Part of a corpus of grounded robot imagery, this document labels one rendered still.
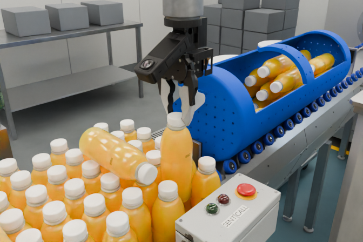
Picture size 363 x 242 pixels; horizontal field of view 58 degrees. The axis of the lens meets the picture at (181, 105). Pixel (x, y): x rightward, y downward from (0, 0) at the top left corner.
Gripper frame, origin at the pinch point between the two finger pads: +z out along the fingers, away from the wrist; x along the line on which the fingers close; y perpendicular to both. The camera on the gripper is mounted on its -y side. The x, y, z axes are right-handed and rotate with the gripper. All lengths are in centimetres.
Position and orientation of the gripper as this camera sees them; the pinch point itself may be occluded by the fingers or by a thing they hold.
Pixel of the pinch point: (176, 118)
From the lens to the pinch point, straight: 67.7
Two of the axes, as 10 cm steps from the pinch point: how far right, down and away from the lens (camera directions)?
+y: 6.8, -3.0, 6.7
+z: 0.1, 9.2, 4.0
